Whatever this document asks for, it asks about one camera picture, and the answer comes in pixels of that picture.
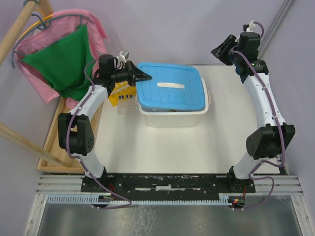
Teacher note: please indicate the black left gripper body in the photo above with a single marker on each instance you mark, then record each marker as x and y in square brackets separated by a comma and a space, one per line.
[123, 75]

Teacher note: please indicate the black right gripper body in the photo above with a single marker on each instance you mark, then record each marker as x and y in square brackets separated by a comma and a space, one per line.
[225, 53]

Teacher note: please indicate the yellow test tube rack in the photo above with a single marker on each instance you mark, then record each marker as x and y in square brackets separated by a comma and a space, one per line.
[121, 89]

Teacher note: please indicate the blue plastic tray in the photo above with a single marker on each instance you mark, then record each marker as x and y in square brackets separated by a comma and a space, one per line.
[172, 87]

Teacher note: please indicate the white plastic bin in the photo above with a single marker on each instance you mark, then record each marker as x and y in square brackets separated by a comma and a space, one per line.
[176, 119]

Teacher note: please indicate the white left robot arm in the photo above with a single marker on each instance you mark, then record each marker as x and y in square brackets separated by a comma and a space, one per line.
[75, 131]

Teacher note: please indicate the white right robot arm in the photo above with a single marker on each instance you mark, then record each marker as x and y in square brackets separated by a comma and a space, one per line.
[267, 145]

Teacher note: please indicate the green cloth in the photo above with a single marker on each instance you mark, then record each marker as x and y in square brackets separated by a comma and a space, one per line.
[62, 64]

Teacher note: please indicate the pink shirt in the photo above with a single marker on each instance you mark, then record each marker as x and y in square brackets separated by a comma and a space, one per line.
[65, 23]

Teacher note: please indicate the yellow clothes hanger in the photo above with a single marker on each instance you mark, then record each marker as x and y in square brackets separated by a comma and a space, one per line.
[41, 19]

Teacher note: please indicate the black mounting plate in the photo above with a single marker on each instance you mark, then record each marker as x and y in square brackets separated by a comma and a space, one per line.
[172, 187]

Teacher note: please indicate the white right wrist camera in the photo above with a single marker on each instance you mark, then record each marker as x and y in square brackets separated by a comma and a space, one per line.
[249, 27]

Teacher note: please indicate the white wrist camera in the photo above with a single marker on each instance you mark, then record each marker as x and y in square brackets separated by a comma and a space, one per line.
[122, 58]
[249, 27]

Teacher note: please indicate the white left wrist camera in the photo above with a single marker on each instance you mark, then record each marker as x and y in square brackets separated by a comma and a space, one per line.
[122, 58]

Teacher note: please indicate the aluminium frame rail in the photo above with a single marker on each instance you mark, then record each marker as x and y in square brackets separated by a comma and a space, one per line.
[272, 55]

